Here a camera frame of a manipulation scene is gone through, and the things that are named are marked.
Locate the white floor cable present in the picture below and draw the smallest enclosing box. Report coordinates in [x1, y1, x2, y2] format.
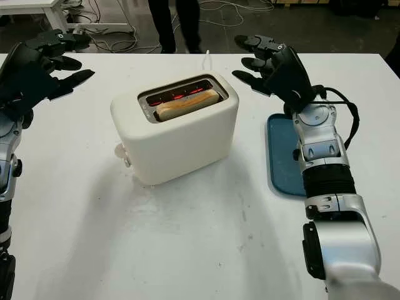
[173, 0, 245, 37]

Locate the white toaster power cord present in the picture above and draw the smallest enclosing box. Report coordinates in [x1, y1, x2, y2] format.
[202, 49, 213, 72]

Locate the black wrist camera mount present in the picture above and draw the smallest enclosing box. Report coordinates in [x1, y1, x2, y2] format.
[21, 109, 34, 129]
[282, 100, 298, 116]

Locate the person with black trousers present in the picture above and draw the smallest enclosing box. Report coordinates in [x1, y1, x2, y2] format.
[148, 0, 204, 54]

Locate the white desk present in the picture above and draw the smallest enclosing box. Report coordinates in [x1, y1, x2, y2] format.
[0, 0, 136, 35]

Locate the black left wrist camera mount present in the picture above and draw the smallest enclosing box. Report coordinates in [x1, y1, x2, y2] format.
[21, 109, 34, 129]

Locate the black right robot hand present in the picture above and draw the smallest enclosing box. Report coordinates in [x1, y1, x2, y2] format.
[232, 34, 317, 113]

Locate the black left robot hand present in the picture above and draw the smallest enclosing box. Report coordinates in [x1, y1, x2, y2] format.
[0, 29, 96, 121]

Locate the toast slice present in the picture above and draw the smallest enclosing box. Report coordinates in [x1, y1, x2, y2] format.
[155, 89, 219, 123]

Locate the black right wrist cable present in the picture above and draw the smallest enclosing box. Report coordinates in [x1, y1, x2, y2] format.
[318, 86, 360, 148]

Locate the blue plastic tray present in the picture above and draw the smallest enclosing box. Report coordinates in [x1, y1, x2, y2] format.
[266, 112, 307, 197]

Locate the grey floor cable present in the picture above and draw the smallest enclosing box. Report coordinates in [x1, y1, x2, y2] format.
[92, 18, 162, 53]

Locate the white two-slot toaster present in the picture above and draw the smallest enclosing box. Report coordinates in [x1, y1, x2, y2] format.
[109, 73, 241, 188]

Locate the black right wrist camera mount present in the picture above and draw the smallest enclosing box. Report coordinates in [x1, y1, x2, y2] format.
[282, 100, 298, 116]

